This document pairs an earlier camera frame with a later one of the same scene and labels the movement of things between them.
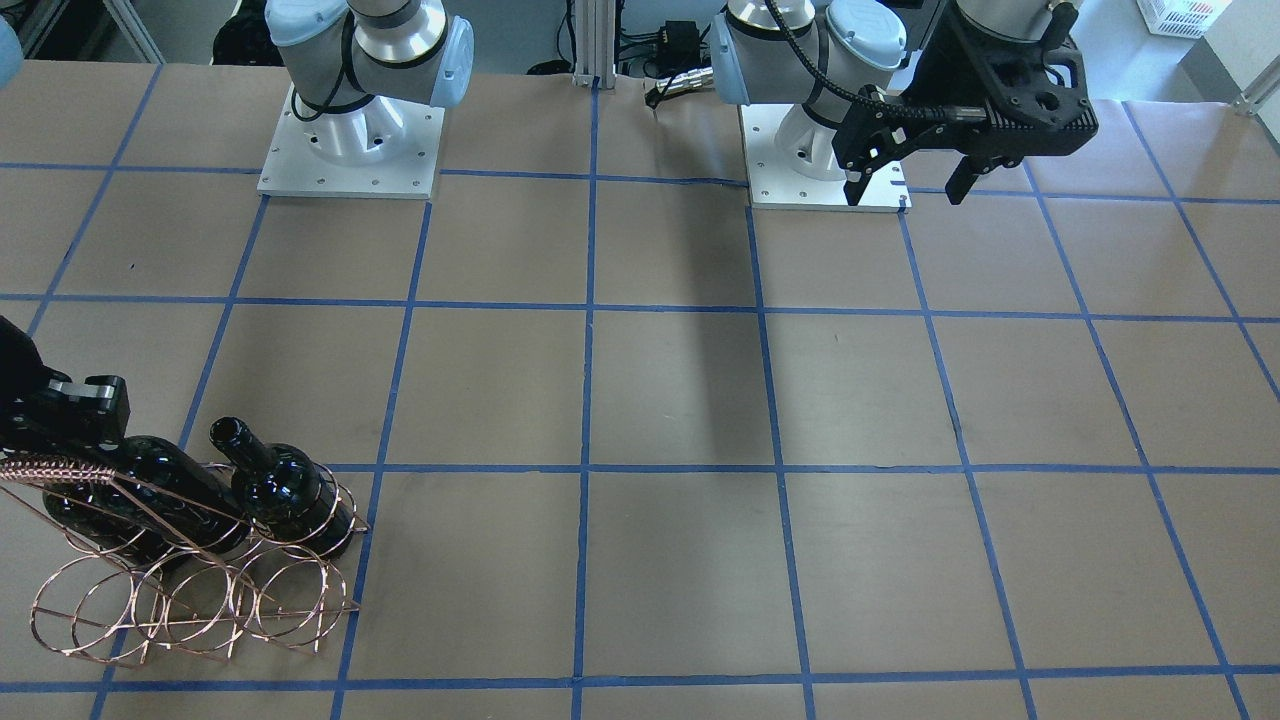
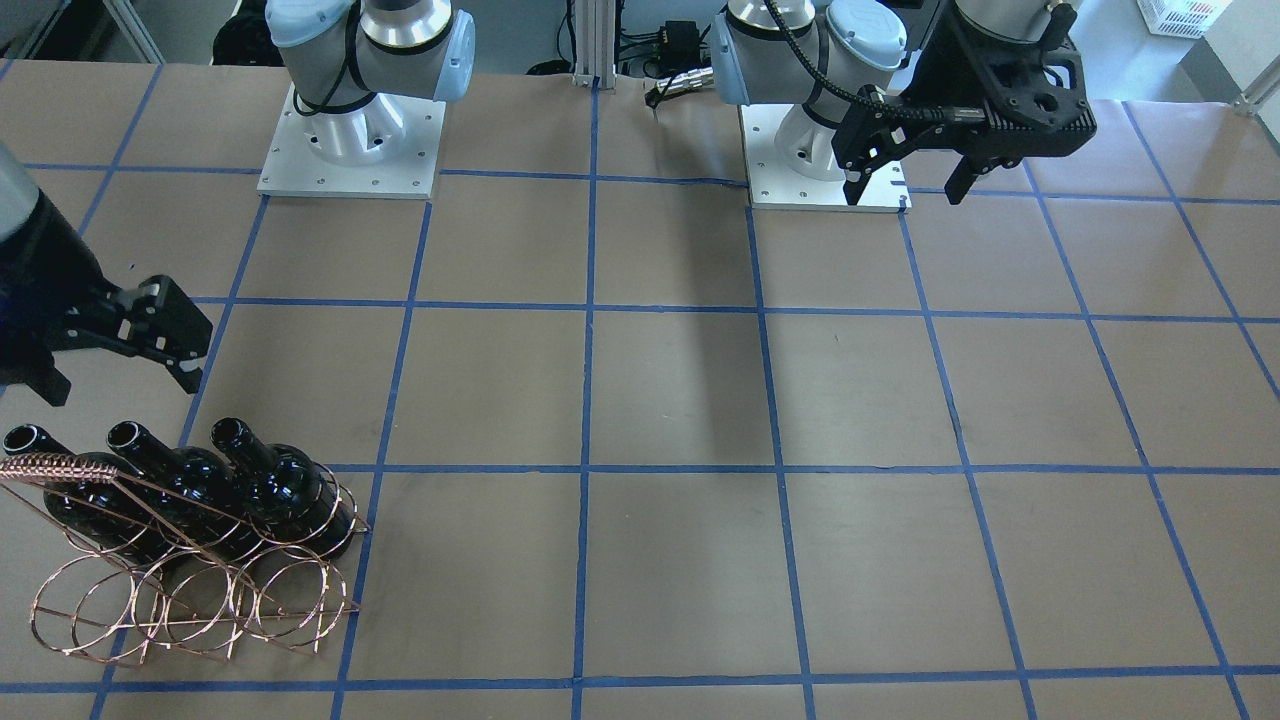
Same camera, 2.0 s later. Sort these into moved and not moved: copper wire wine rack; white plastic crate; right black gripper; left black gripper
Moved: right black gripper
Not moved: copper wire wine rack; white plastic crate; left black gripper
